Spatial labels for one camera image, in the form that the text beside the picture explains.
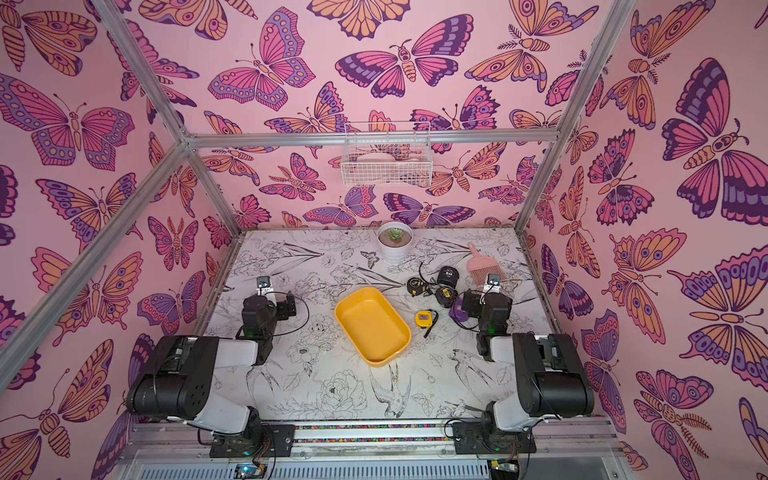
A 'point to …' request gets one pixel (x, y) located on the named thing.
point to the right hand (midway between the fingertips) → (480, 290)
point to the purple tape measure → (457, 312)
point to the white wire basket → (386, 154)
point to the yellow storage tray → (373, 327)
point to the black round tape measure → (446, 296)
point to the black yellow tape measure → (416, 286)
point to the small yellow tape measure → (425, 319)
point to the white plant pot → (395, 239)
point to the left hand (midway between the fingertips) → (278, 290)
